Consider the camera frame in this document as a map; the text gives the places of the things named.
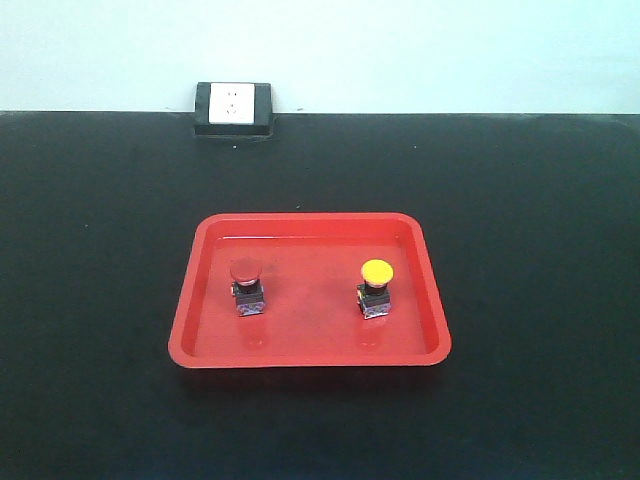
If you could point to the yellow mushroom push button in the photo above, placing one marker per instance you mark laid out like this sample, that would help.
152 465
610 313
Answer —
373 295

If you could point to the red mushroom push button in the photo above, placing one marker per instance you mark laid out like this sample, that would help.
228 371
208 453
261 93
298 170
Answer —
246 287

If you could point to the red plastic tray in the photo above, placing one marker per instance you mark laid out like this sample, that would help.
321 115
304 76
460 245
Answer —
311 266

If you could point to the white socket black housing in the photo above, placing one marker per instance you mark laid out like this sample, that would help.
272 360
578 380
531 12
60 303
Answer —
233 109

